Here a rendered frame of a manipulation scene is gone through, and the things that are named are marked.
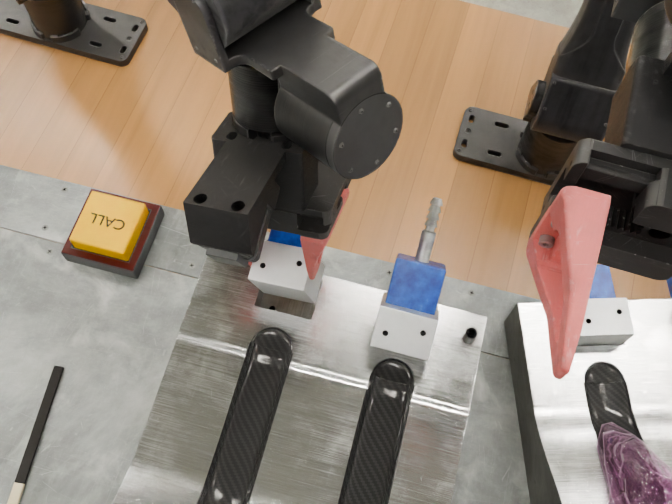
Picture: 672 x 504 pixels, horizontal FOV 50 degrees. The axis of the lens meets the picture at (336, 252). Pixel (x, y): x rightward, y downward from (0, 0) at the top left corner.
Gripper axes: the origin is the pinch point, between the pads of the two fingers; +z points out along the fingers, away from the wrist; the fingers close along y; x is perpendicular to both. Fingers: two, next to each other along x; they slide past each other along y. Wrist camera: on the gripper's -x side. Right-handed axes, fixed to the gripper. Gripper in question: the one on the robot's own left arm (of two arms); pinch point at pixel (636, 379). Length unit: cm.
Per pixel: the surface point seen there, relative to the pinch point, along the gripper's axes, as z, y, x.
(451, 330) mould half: -10.2, -5.8, 30.7
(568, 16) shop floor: -138, 10, 124
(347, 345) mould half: -6.0, -14.2, 30.6
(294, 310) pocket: -8.5, -20.0, 33.4
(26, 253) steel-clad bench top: -8, -50, 40
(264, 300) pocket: -8.6, -23.0, 33.4
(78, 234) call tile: -10, -44, 36
